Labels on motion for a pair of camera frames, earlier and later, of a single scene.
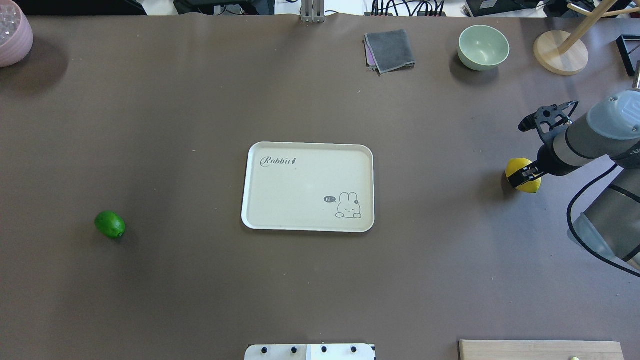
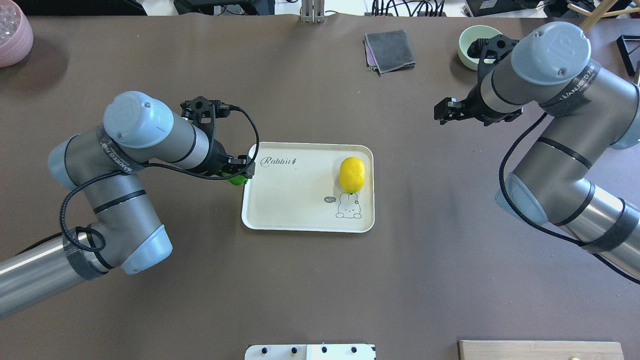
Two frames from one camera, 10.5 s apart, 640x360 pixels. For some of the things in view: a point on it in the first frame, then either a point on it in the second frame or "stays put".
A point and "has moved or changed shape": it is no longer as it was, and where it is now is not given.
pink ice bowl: x=16 y=34 stays put
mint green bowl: x=483 y=47 stays put
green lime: x=110 y=223 has moved or changed shape
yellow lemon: x=515 y=165 has moved or changed shape
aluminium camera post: x=312 y=11 stays put
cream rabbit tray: x=308 y=187 stays put
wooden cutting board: x=483 y=350 stays put
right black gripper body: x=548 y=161 → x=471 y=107
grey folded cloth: x=388 y=51 stays put
